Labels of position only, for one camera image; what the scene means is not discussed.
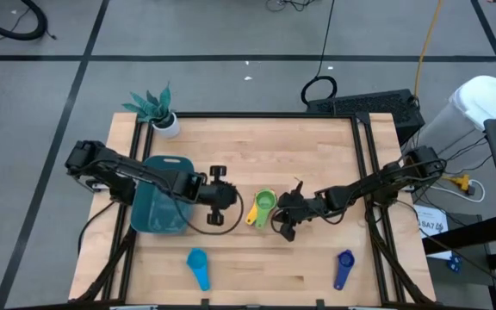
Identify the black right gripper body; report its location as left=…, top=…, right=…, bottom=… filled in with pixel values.
left=280, top=179, right=327, bottom=242

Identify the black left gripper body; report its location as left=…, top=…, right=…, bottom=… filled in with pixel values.
left=200, top=164, right=227, bottom=226

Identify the green measuring cup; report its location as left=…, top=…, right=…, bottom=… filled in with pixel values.
left=254, top=188, right=278, bottom=230

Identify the yellow measuring cup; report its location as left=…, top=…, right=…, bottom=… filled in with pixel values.
left=245, top=201, right=259, bottom=226

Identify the light blue measuring cup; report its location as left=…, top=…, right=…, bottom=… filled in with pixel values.
left=186, top=247, right=212, bottom=292

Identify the dark blue measuring cup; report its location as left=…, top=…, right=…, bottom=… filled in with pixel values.
left=332, top=249, right=356, bottom=291

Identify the teal plastic basket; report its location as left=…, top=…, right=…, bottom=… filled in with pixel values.
left=130, top=155, right=196, bottom=236

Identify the artificial plant in white pot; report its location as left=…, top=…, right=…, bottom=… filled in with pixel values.
left=121, top=84, right=181, bottom=140

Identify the white paper sheet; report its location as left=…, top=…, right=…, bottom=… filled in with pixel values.
left=413, top=204, right=451, bottom=261

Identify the yellow power plug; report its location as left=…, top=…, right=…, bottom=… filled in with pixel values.
left=443, top=173, right=473, bottom=194

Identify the small blue object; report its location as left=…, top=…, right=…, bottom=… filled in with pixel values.
left=447, top=254, right=463, bottom=274

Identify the white plastic bin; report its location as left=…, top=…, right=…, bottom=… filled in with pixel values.
left=415, top=75, right=496, bottom=161

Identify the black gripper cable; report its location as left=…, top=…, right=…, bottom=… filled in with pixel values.
left=172, top=184, right=245, bottom=237

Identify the black aluminium table frame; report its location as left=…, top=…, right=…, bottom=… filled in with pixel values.
left=75, top=111, right=437, bottom=307

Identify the black cable under table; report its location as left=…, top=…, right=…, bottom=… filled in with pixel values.
left=77, top=200, right=118, bottom=256

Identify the black hanging cable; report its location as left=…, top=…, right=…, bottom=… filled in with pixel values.
left=300, top=0, right=338, bottom=107

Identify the white cable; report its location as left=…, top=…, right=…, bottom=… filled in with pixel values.
left=428, top=178, right=487, bottom=203

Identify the yellow hanging cable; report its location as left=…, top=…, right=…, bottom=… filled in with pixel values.
left=413, top=0, right=445, bottom=98

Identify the black cable bundle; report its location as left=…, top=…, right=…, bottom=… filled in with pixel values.
left=265, top=0, right=318, bottom=13

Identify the thick black hose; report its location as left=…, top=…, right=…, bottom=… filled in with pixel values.
left=0, top=0, right=49, bottom=42

